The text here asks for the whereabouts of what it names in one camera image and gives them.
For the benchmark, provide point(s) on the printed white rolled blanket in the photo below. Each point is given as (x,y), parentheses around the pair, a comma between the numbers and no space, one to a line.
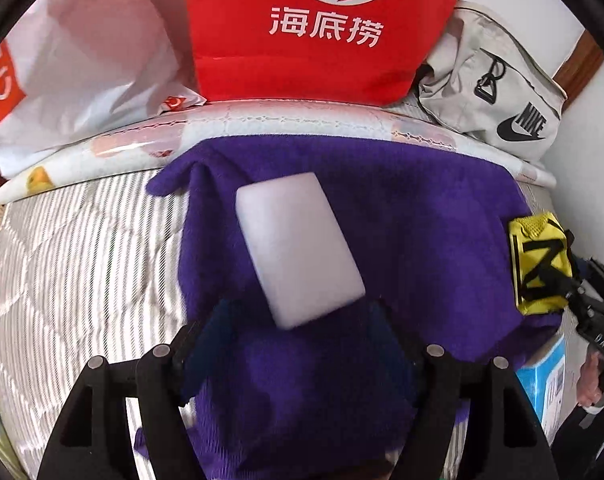
(282,120)

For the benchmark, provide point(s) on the wooden headboard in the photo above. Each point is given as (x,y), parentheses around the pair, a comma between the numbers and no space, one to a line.
(579,65)

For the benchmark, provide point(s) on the person's right hand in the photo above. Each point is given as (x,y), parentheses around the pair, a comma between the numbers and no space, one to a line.
(589,380)

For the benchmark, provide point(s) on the striped bed mattress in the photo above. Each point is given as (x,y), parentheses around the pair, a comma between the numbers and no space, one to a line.
(82,270)

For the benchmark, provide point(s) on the white foam sponge block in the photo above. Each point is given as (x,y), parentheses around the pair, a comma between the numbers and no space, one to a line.
(297,245)

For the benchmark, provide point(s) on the red paper bag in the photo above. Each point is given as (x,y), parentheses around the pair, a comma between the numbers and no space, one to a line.
(322,70)

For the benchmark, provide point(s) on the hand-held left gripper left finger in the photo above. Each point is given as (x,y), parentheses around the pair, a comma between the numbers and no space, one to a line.
(207,340)

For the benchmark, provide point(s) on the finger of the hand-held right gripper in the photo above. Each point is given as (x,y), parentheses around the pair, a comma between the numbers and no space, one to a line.
(599,272)
(574,295)

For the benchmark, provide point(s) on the yellow mesh pouch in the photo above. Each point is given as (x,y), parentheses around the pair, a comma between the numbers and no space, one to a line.
(532,250)

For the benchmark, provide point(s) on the blue tissue pack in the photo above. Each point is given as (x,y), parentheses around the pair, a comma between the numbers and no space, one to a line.
(544,390)

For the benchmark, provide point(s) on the purple towel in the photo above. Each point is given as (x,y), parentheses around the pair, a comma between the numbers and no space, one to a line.
(382,210)

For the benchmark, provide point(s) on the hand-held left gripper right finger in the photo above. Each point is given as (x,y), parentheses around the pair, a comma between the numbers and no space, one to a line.
(397,345)

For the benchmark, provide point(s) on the grey fabric bag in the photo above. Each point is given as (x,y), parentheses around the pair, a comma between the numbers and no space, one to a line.
(487,85)

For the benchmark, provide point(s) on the white plastic shopping bag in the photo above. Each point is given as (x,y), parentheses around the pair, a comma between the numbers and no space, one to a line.
(107,50)

